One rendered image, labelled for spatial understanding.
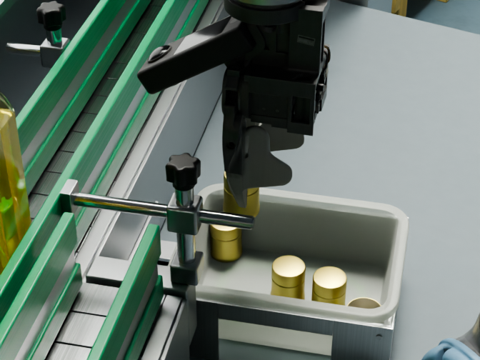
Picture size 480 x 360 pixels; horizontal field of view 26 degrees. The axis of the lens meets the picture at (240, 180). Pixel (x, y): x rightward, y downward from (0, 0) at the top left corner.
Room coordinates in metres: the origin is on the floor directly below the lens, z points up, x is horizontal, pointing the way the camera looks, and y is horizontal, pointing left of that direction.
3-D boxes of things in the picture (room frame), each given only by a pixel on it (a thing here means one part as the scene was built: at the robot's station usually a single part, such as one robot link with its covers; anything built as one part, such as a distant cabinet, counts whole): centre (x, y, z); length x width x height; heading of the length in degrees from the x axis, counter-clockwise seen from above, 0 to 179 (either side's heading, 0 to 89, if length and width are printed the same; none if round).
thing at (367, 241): (0.79, -0.05, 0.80); 0.22 x 0.17 x 0.09; 78
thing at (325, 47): (0.79, -0.03, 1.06); 0.09 x 0.08 x 0.12; 76
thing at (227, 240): (0.86, 0.02, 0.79); 0.04 x 0.04 x 0.04
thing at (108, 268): (0.70, 0.09, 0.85); 0.09 x 0.04 x 0.07; 78
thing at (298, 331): (0.80, -0.02, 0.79); 0.27 x 0.17 x 0.08; 78
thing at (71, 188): (0.70, 0.07, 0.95); 0.17 x 0.03 x 0.12; 78
